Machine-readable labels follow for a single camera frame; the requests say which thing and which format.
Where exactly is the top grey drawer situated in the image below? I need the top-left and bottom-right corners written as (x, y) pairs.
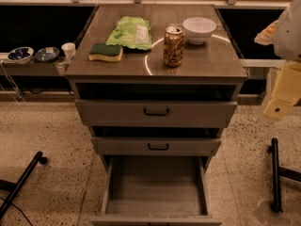
top-left (75, 99), bottom-right (237, 128)

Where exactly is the black stand leg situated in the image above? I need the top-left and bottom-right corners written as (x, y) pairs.
top-left (0, 152), bottom-right (48, 219)
top-left (268, 137), bottom-right (301, 213)

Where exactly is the blue patterned bowl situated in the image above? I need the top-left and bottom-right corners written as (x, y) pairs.
top-left (8, 47), bottom-right (34, 64)

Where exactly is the green yellow sponge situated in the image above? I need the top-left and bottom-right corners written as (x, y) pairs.
top-left (88, 43), bottom-right (123, 62)

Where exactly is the green snack bag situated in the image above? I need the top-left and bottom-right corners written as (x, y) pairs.
top-left (106, 16), bottom-right (152, 51)

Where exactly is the side shelf ledge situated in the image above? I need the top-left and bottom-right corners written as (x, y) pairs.
top-left (0, 53), bottom-right (69, 76)

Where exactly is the black right stand leg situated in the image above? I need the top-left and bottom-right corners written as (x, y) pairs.
top-left (268, 137), bottom-right (301, 213)

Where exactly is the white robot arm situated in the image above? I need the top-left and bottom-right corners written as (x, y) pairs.
top-left (254, 0), bottom-right (301, 120)

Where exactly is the dark blue shallow bowl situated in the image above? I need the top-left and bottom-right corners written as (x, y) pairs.
top-left (35, 47), bottom-right (60, 63)

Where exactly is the black left stand leg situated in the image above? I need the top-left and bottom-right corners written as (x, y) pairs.
top-left (0, 152), bottom-right (48, 219)

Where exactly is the white paper cup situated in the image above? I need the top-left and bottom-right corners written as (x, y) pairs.
top-left (61, 42), bottom-right (76, 61)

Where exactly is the grey wooden drawer cabinet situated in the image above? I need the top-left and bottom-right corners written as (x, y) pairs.
top-left (67, 4), bottom-right (247, 226)

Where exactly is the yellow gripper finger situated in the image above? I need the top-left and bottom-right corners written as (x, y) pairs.
top-left (254, 20), bottom-right (277, 45)
top-left (262, 61), bottom-right (301, 121)

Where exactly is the middle grey drawer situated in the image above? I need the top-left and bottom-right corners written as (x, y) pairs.
top-left (91, 137), bottom-right (221, 156)

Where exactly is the orange soda can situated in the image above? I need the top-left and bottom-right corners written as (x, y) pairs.
top-left (164, 26), bottom-right (184, 67)

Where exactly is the bottom grey open drawer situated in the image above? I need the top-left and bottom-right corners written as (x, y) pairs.
top-left (91, 156), bottom-right (221, 226)

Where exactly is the white bowl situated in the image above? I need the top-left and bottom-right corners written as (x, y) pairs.
top-left (182, 17), bottom-right (217, 44)

